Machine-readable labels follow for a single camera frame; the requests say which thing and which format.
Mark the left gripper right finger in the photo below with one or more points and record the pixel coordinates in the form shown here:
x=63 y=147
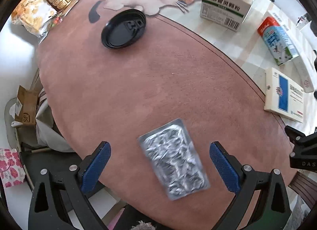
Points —
x=272 y=209

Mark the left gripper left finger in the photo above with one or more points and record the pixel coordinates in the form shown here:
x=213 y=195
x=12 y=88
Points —
x=47 y=209

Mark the long white toothpaste box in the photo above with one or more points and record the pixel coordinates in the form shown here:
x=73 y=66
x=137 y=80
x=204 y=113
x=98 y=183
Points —
x=303 y=52

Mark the silver pill blister pack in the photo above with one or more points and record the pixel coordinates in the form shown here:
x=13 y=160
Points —
x=174 y=160

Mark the white green medicine box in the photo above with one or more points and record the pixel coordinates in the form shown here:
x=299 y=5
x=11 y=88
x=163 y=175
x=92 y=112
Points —
x=228 y=13

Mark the dark wooden chair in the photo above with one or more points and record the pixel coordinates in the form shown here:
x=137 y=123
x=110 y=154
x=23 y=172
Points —
x=306 y=188

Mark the pink floral bag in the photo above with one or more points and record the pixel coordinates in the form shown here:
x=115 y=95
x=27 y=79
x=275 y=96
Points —
x=12 y=172

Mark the white blue medicine box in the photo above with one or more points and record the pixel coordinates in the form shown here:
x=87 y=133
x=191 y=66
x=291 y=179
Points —
x=283 y=96

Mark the cardboard box on floor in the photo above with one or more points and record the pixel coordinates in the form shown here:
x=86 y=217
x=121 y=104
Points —
x=26 y=104

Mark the red blue milk carton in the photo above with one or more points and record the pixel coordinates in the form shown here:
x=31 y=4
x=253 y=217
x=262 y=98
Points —
x=277 y=41

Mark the cat pattern table mat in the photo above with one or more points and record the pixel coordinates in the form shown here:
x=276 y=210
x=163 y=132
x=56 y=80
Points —
x=185 y=67

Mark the black plastic lid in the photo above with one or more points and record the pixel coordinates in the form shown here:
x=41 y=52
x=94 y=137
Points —
x=124 y=29

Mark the yellow chips bag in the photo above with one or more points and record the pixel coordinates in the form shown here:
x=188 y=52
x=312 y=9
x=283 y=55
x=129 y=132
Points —
x=34 y=15

